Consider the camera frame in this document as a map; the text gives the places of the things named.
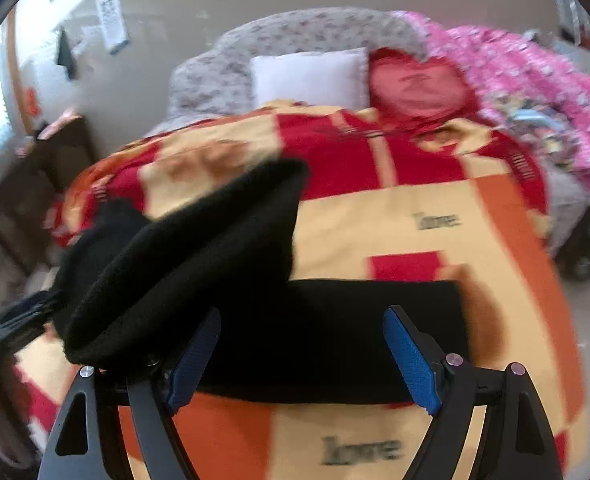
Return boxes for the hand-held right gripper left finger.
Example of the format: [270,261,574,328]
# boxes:
[38,307,222,480]

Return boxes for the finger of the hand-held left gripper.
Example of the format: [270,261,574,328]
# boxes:
[0,287,62,335]

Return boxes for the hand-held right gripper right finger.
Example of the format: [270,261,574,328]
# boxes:
[383,304,564,480]

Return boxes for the black pants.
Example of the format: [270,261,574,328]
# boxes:
[52,157,472,407]

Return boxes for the dark wooden desk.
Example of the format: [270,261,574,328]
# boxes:
[0,114,102,282]

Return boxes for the rose print blanket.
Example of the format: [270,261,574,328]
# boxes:
[12,100,590,480]

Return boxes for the colourful crumpled cloth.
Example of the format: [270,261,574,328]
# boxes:
[495,104,578,162]

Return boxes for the red heart pillow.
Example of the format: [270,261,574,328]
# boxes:
[369,47,482,134]

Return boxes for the floral grey quilt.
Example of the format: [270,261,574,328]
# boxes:
[145,7,427,137]

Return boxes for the white pillow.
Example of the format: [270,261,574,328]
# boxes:
[249,47,371,111]

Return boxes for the pink printed quilt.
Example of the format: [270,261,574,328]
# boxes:
[390,9,590,173]

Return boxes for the dark wooden bed frame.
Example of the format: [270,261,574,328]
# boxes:
[552,170,590,283]

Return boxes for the white wall poster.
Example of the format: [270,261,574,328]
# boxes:
[95,0,129,56]

